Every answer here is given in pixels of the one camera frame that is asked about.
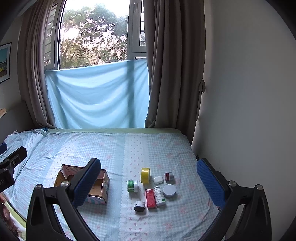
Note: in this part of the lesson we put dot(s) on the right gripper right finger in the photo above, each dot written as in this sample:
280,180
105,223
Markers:
254,222

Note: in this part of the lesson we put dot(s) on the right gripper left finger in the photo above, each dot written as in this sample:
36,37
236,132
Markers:
42,220

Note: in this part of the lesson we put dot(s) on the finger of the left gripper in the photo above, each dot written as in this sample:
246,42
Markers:
14,159

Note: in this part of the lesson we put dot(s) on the large white round jar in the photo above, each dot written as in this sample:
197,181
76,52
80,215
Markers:
169,190

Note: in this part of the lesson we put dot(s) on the green label white jar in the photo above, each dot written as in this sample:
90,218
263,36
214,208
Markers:
132,186

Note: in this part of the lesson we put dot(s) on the white pill bottle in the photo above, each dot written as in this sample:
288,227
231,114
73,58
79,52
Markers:
159,196

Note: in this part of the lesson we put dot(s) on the white black cream jar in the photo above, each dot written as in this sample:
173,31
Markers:
139,206

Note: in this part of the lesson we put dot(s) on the small red silver tin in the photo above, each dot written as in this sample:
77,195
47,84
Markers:
169,177

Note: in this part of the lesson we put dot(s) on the yellow tape roll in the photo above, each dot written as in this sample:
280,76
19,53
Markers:
145,175

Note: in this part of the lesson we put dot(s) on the person's left hand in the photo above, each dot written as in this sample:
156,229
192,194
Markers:
6,215

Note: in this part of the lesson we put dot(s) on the open cardboard box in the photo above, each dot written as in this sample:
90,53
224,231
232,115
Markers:
99,192

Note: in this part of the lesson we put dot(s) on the left brown curtain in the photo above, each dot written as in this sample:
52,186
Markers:
38,52

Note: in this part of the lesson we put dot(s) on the brown curtain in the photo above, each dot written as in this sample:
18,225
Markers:
38,52
175,41

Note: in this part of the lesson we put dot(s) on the checkered floral bed sheet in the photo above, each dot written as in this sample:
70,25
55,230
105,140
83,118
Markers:
185,216

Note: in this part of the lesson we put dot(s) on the small white case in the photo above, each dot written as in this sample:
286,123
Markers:
158,180

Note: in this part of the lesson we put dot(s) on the red carton box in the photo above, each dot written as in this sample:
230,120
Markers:
150,199

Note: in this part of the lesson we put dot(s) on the light blue hanging cloth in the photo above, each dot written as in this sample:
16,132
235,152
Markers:
112,95

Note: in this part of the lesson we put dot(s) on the right brown curtain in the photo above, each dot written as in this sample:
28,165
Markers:
175,41

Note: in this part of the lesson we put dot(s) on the framed wall picture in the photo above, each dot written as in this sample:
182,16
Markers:
5,53

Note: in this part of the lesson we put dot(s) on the window with grey frame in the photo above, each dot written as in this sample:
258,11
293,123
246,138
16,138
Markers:
87,33

